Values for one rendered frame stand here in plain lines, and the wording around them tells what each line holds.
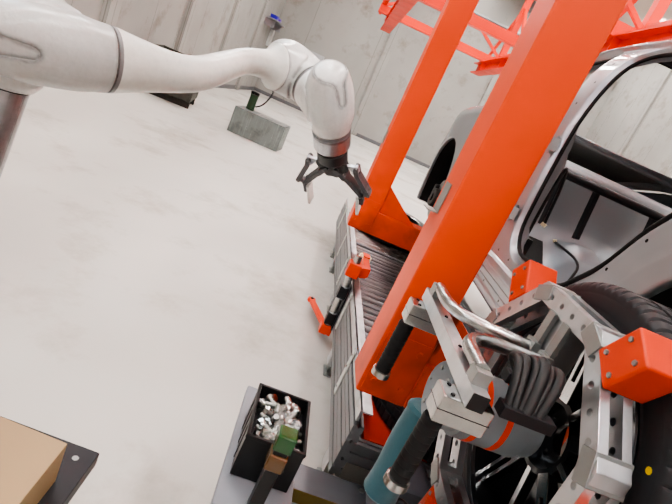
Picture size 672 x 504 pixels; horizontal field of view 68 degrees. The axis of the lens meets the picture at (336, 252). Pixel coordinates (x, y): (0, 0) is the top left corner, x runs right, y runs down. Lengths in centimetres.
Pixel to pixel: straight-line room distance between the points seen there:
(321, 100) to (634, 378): 75
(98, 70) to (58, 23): 7
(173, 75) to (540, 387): 76
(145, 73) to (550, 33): 95
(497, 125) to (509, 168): 12
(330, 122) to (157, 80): 39
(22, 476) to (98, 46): 81
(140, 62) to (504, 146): 90
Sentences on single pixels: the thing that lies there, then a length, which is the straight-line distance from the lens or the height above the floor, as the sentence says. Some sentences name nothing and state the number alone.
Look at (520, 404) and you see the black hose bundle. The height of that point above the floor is 99.
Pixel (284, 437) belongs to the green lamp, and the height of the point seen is 66.
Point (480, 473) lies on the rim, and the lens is 133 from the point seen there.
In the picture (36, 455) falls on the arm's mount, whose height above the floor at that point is 41.
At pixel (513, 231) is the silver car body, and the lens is 234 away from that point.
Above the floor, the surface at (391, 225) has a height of 64.
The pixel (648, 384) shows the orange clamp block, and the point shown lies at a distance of 88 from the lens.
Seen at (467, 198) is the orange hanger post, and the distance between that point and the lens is 138.
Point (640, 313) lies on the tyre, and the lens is 103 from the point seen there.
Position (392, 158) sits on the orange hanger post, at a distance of 329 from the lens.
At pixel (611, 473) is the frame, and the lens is 88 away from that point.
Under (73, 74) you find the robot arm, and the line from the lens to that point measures 84.
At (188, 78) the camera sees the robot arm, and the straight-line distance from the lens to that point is 92.
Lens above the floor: 129
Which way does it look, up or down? 17 degrees down
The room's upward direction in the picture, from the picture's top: 25 degrees clockwise
